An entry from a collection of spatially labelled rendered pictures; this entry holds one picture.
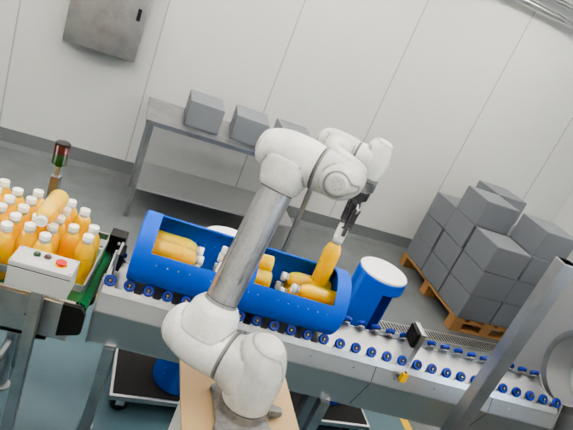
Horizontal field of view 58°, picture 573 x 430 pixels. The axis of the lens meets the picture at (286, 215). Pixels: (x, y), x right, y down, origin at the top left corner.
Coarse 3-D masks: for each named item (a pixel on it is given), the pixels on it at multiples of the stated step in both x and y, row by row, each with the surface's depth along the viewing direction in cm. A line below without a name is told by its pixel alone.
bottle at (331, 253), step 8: (328, 248) 210; (336, 248) 210; (328, 256) 210; (336, 256) 210; (320, 264) 213; (328, 264) 211; (320, 272) 213; (328, 272) 213; (320, 280) 214; (328, 280) 217
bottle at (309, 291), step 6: (300, 288) 211; (306, 288) 210; (312, 288) 211; (318, 288) 212; (324, 288) 214; (300, 294) 211; (306, 294) 210; (312, 294) 210; (318, 294) 211; (324, 294) 211; (330, 294) 212; (318, 300) 211; (324, 300) 211; (330, 300) 212
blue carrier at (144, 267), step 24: (168, 216) 209; (144, 240) 191; (192, 240) 220; (216, 240) 219; (144, 264) 192; (168, 264) 193; (288, 264) 228; (312, 264) 226; (168, 288) 201; (192, 288) 198; (264, 288) 201; (336, 288) 226; (264, 312) 207; (288, 312) 206; (312, 312) 206; (336, 312) 208
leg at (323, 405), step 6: (318, 402) 236; (324, 402) 234; (312, 408) 240; (318, 408) 235; (324, 408) 235; (312, 414) 238; (318, 414) 236; (324, 414) 236; (306, 420) 243; (312, 420) 237; (318, 420) 238; (306, 426) 240; (312, 426) 239
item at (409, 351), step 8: (408, 328) 236; (416, 328) 231; (408, 336) 234; (416, 336) 228; (424, 336) 227; (408, 344) 235; (416, 344) 229; (408, 352) 233; (416, 352) 231; (408, 360) 232
